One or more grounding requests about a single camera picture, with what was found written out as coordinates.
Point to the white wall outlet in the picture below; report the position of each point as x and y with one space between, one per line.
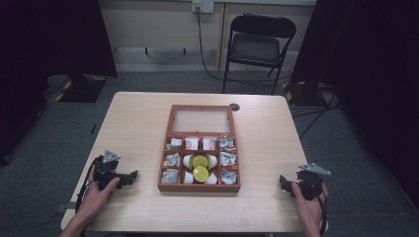
203 6

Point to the grey table grommet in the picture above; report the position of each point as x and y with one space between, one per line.
234 106

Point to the black yellow stand base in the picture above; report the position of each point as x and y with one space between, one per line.
301 93

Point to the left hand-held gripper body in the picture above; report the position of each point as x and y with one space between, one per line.
106 171

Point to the wooden box with glass lid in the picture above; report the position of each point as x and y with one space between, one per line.
201 131

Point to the person's right hand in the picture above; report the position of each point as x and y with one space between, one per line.
309 210

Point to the black folding chair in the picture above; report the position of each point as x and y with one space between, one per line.
257 49

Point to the dark curtain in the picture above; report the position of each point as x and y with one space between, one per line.
369 65
42 49

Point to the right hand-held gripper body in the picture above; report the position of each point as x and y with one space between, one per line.
311 182

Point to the grey white packet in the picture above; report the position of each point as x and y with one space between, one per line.
172 160
170 176
175 143

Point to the silver printed packet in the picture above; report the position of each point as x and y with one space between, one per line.
228 159
228 176
227 144

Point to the person's left hand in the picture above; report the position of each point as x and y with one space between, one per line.
95 197

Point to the white orange packet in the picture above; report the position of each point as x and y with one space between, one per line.
191 143
209 143

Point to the grey table bracket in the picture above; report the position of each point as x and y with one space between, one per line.
66 207

